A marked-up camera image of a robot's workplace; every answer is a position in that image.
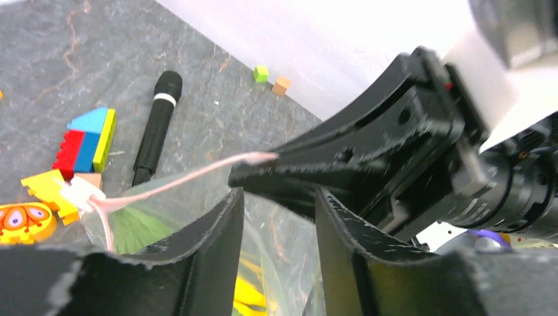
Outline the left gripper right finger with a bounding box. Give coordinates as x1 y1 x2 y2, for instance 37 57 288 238
315 189 557 315

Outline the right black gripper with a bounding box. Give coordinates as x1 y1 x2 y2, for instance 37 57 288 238
228 46 488 219

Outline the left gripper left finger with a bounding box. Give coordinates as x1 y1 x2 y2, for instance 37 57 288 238
1 189 244 315

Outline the yellow banana bunch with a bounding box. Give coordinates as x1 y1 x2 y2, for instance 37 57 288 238
233 258 267 315

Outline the clear polka dot zip bag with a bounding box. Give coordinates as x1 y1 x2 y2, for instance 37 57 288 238
61 151 326 315

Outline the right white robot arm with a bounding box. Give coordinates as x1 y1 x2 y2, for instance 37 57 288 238
228 47 557 242

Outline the tan wooden cube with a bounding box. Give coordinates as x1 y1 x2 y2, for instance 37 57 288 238
272 75 292 96

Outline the tan small cube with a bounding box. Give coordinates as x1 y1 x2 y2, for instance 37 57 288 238
74 172 103 190

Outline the green cube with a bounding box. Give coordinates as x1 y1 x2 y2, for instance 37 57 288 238
253 65 269 83

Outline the orange brick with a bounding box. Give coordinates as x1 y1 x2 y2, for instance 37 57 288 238
21 169 80 225

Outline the multicolour brick stack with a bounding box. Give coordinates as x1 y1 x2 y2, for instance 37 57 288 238
52 107 116 180

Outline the orange cartoon figure block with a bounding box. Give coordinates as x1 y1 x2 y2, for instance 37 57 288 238
1 203 57 244

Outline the slanted black microphone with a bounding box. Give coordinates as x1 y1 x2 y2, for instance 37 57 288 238
132 70 183 186

